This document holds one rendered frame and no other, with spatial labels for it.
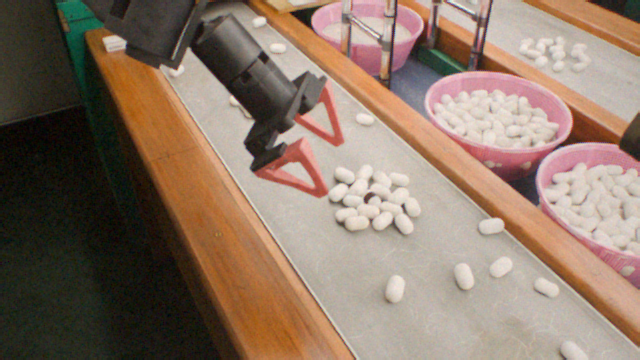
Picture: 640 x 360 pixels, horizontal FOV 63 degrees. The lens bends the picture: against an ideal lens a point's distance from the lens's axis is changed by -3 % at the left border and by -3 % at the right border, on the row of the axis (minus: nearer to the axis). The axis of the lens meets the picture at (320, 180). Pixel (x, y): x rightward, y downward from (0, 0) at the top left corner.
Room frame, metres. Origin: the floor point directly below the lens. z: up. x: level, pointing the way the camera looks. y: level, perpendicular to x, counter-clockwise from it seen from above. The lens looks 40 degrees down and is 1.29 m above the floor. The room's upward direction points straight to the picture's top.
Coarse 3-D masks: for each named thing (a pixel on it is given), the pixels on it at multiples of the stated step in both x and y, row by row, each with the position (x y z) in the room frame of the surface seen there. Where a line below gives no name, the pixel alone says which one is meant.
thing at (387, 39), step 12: (348, 0) 1.06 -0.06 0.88; (396, 0) 0.93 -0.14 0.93; (348, 12) 1.06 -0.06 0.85; (384, 12) 0.94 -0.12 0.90; (396, 12) 0.93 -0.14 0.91; (348, 24) 1.06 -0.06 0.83; (360, 24) 1.02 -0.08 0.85; (384, 24) 0.94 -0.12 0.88; (348, 36) 1.06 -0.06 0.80; (372, 36) 0.98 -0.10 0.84; (384, 36) 0.94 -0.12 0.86; (348, 48) 1.06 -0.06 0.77; (384, 48) 0.93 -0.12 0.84; (384, 60) 0.93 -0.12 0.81; (384, 72) 0.93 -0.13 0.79; (384, 84) 0.93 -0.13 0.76
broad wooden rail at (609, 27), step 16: (528, 0) 1.41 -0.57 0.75; (544, 0) 1.38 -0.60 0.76; (560, 0) 1.38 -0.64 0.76; (576, 0) 1.38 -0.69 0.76; (560, 16) 1.31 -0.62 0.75; (576, 16) 1.28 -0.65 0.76; (592, 16) 1.28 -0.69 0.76; (608, 16) 1.28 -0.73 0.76; (592, 32) 1.22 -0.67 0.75; (608, 32) 1.19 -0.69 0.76; (624, 32) 1.18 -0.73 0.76; (624, 48) 1.14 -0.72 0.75
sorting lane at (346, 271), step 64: (192, 64) 1.05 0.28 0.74; (384, 128) 0.81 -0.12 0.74; (256, 192) 0.63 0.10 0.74; (448, 192) 0.63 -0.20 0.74; (320, 256) 0.50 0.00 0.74; (384, 256) 0.50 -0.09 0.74; (448, 256) 0.50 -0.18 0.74; (512, 256) 0.50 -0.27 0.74; (384, 320) 0.39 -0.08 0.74; (448, 320) 0.39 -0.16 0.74; (512, 320) 0.39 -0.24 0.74; (576, 320) 0.39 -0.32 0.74
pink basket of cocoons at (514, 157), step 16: (448, 80) 0.94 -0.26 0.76; (464, 80) 0.95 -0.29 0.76; (480, 80) 0.96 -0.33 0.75; (496, 80) 0.96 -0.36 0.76; (512, 80) 0.95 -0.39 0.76; (528, 80) 0.93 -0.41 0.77; (432, 96) 0.89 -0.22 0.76; (432, 112) 0.87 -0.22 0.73; (544, 112) 0.87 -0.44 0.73; (560, 112) 0.84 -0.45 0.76; (560, 128) 0.81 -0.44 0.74; (464, 144) 0.74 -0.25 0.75; (480, 144) 0.72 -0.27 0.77; (480, 160) 0.73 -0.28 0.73; (496, 160) 0.72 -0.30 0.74; (512, 160) 0.71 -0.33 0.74; (528, 160) 0.72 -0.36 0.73; (512, 176) 0.73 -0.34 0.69
